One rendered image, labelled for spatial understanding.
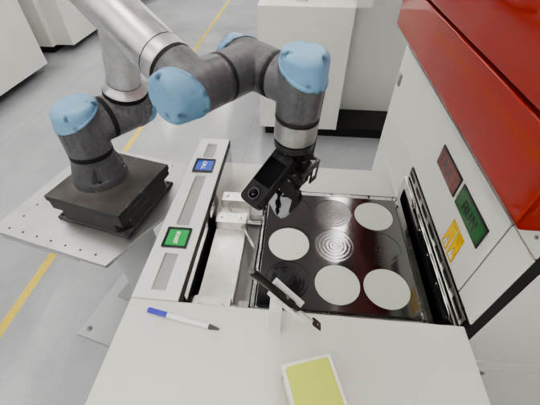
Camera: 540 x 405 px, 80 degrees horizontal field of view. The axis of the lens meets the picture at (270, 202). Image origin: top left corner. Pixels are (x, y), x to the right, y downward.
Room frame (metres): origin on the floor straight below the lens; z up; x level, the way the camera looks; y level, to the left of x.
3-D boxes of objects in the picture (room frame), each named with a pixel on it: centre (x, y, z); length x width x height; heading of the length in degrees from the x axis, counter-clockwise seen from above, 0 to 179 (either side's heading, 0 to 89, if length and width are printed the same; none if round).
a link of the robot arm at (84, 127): (0.75, 0.49, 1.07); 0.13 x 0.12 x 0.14; 141
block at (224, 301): (0.33, 0.12, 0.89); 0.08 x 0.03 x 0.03; 85
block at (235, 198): (0.65, 0.09, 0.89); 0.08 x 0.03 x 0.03; 85
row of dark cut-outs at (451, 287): (0.48, -0.37, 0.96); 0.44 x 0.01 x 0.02; 175
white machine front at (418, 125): (0.66, -0.40, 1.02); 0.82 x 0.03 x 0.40; 175
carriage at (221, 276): (0.49, 0.11, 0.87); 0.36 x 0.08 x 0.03; 175
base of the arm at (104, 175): (0.74, 0.50, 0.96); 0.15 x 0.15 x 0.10
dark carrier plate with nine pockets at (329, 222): (0.48, -0.16, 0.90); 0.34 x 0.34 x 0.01; 85
